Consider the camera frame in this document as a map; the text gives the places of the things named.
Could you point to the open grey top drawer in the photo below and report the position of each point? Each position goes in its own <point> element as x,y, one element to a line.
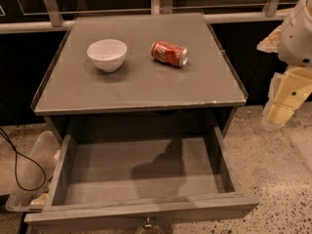
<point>114,184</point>

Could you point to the red coke can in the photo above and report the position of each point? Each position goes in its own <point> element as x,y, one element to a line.
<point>169,53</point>

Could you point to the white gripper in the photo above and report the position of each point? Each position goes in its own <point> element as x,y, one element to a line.
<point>296,41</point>

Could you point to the metal drawer handle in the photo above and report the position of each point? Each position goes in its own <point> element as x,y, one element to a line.
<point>148,224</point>

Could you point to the grey cabinet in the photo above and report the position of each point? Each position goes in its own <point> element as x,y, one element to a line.
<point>74,86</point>

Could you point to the white ceramic bowl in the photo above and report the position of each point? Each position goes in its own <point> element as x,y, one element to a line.
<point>107,54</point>

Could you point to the clear plastic bin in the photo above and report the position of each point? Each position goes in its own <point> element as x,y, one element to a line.
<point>35,172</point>

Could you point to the metal railing frame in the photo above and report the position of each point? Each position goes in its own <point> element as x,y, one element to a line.
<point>23,16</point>

